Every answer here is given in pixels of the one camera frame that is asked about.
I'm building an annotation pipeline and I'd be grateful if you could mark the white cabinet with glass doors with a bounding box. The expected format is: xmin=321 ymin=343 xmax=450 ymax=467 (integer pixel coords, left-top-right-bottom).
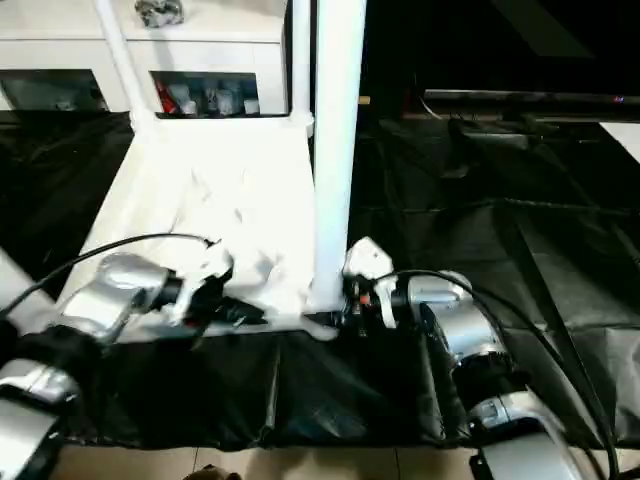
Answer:
xmin=0 ymin=0 xmax=295 ymax=117

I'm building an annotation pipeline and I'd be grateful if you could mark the white plastic table top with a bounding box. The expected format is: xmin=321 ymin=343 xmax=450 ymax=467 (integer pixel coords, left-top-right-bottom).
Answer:
xmin=56 ymin=111 xmax=352 ymax=347

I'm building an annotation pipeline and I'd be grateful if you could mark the black plastic mat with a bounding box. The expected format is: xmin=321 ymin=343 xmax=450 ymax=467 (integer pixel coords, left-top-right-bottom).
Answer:
xmin=0 ymin=107 xmax=640 ymax=449

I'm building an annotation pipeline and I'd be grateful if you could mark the clear bag of dark parts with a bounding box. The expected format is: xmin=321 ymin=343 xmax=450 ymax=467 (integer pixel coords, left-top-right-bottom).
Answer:
xmin=134 ymin=0 xmax=186 ymax=30

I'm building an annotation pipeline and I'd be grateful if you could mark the white flat board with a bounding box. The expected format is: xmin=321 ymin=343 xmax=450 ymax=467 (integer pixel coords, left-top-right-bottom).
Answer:
xmin=598 ymin=121 xmax=640 ymax=165

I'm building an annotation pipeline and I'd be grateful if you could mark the white plastic table leg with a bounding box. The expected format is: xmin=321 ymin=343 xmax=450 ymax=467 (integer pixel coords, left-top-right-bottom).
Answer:
xmin=0 ymin=248 xmax=57 ymax=332
xmin=93 ymin=0 xmax=153 ymax=130
xmin=291 ymin=0 xmax=317 ymax=127
xmin=309 ymin=0 xmax=367 ymax=310

